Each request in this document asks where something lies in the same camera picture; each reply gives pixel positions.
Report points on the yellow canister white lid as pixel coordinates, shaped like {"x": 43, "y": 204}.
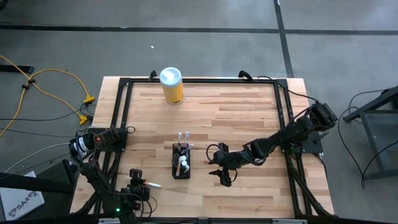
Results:
{"x": 171, "y": 77}

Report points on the dark metal side table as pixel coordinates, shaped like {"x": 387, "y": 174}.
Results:
{"x": 382, "y": 140}

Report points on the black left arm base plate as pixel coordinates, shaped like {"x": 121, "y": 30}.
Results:
{"x": 121, "y": 147}

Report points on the white purple toothbrush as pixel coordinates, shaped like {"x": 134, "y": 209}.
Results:
{"x": 187, "y": 136}
{"x": 179, "y": 136}
{"x": 190, "y": 145}

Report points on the black equipment stand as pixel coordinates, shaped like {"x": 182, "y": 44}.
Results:
{"x": 31, "y": 183}

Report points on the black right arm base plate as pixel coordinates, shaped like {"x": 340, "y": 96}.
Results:
{"x": 314, "y": 146}

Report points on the grey metal bracket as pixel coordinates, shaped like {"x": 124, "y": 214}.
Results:
{"x": 109, "y": 221}
{"x": 289, "y": 221}

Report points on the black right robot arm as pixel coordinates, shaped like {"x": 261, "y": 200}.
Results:
{"x": 280, "y": 140}

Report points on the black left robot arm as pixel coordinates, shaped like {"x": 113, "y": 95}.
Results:
{"x": 99, "y": 186}

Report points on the white box with print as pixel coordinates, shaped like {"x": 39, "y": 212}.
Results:
{"x": 18, "y": 202}

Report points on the black floor bar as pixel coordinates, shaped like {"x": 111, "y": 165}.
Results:
{"x": 15, "y": 69}

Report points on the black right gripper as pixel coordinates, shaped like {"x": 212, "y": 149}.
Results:
{"x": 230, "y": 160}

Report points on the black metal table frame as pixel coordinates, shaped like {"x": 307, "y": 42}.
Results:
{"x": 217, "y": 81}

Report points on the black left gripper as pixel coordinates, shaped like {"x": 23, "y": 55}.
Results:
{"x": 136, "y": 191}

